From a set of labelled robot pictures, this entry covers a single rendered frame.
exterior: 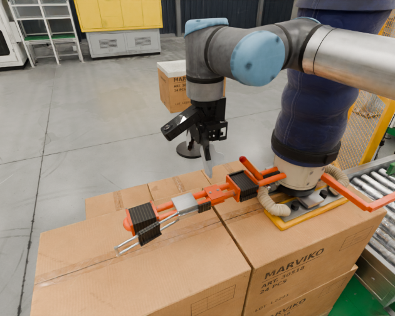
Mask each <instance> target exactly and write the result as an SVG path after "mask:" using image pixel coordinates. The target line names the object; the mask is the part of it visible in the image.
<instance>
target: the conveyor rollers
mask: <svg viewBox="0 0 395 316"><path fill-rule="evenodd" d="M388 169H389V167H387V169H386V170H384V169H380V170H379V171H378V172H377V173H376V172H374V171H373V172H371V173H370V174H369V176H367V175H366V174H364V175H362V176H361V180H360V179H358V178H356V177H355V178H353V179H352V180H351V183H352V184H351V183H349V184H350V185H351V186H353V187H354V188H356V189H357V190H359V191H360V192H361V193H363V194H364V195H366V196H367V197H369V198H370V199H371V200H373V201H375V200H378V199H380V198H382V197H384V196H387V195H388V194H390V193H392V192H394V191H395V173H394V174H390V175H388V174H386V171H387V170H388ZM353 184H354V185H353ZM355 186H357V187H358V188H357V187H355ZM361 190H363V191H361ZM366 193H367V194H368V195H369V196H368V195H367V194H366ZM370 196H371V197H370ZM373 198H374V199H375V200H374V199H373ZM385 207H386V208H385ZM385 207H384V206H383V208H384V209H386V210H387V214H386V215H385V218H386V219H388V220H389V221H390V222H392V223H393V224H395V201H394V202H392V203H389V204H387V205H385ZM387 208H388V209H390V210H391V211H392V212H391V211H390V210H388V209H387ZM393 212H394V213H393ZM386 219H384V218H383V220H382V221H381V223H380V227H382V228H383V229H384V230H386V231H387V232H388V233H389V234H391V235H392V236H393V237H395V226H394V225H393V224H391V223H390V222H389V221H387V220H386ZM374 236H376V237H377V238H378V239H380V240H381V241H382V242H383V243H384V244H385V245H387V246H388V247H389V248H390V249H392V250H393V251H394V252H395V239H393V238H392V237H391V236H389V235H388V234H387V233H386V232H384V231H383V230H382V229H381V228H379V227H378V228H377V229H376V231H375V233H374ZM368 245H369V246H370V247H371V248H372V249H373V250H374V251H375V252H377V253H378V254H379V255H380V256H382V257H383V258H384V259H385V260H386V261H387V262H388V263H389V264H390V265H392V266H393V267H394V268H395V255H394V254H393V253H392V252H391V251H389V250H388V249H387V248H386V247H385V246H384V245H382V244H381V243H380V242H378V240H376V239H375V238H374V237H373V236H372V238H371V239H370V240H369V242H368Z"/></svg>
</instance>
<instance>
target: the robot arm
mask: <svg viewBox="0 0 395 316"><path fill-rule="evenodd" d="M184 39H185V50H186V95H187V97H188V98H190V99H191V104H192V105H191V106H190V107H188V108H187V109H185V110H184V111H183V112H181V113H180V114H179V115H177V116H176V117H174V118H173V119H172V120H170V121H169V122H168V123H166V124H165V125H164V126H162V127H161V132H162V134H163V135H164V137H165V138H166V139H167V140H168V141H172V140H173V139H175V138H176V137H177V136H178V135H180V134H181V133H183V132H184V131H185V130H187V133H186V136H187V138H186V142H187V149H188V150H189V151H191V149H192V145H193V144H194V142H197V144H201V148H200V153H201V157H202V159H203V166H204V172H205V173H206V175H207V176H208V177H209V178H212V175H213V170H212V168H213V167H214V166H216V165H218V164H219V163H221V162H222V161H224V154H223V153H220V152H216V150H215V147H214V144H212V143H209V141H212V142H213V141H216V140H218V141H221V140H226V139H227V131H228V122H227V121H226V120H225V110H226V97H224V96H223V91H224V77H227V78H230V79H232V80H236V81H238V82H240V83H242V84H244V85H248V86H254V87H262V86H264V85H267V84H269V83H270V82H271V81H272V80H273V79H275V78H276V76H277V75H278V74H279V72H280V71H281V70H284V69H287V68H290V69H293V70H297V71H300V72H302V73H306V74H309V75H311V74H313V75H316V76H320V77H322V78H326V79H328V80H332V81H334V82H338V83H341V84H344V85H347V86H350V87H354V88H357V89H360V90H363V91H366V92H369V93H373V94H375V95H379V96H382V97H385V98H388V99H391V100H395V38H391V37H387V36H380V35H376V34H369V33H362V32H358V31H351V30H347V29H340V28H333V27H331V26H329V25H326V24H321V23H320V22H319V21H317V20H316V19H313V18H308V17H299V18H295V19H292V20H290V21H284V22H281V23H275V24H269V25H265V26H259V27H256V28H250V29H241V28H233V27H229V23H228V20H227V19H226V18H209V19H192V20H189V21H187V22H186V24H185V35H184ZM225 127H226V133H225V136H221V135H223V131H222V130H221V129H222V128H225Z"/></svg>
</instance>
